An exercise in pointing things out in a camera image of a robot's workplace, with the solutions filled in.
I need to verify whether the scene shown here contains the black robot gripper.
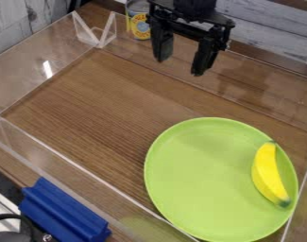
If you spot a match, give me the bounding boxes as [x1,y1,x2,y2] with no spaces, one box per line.
[149,0,235,77]

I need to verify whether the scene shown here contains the blue plastic clamp block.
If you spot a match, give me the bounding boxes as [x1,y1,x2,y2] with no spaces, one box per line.
[19,177,111,242]

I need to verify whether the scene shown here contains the yellow toy banana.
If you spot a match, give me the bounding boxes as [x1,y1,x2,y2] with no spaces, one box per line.
[251,141,293,208]

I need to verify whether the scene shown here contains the lime green round plate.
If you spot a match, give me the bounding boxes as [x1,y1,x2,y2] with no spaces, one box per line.
[145,117,295,242]

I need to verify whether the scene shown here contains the black cable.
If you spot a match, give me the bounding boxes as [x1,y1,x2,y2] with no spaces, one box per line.
[0,213,39,242]

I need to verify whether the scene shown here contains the clear acrylic enclosure wall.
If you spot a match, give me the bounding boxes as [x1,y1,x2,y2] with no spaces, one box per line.
[0,116,199,242]

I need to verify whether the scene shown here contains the yellow blue labelled tin can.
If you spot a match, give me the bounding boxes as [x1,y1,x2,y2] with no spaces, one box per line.
[126,0,151,41]

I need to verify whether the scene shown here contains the clear acrylic triangular bracket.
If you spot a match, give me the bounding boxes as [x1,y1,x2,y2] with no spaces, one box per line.
[73,11,118,49]

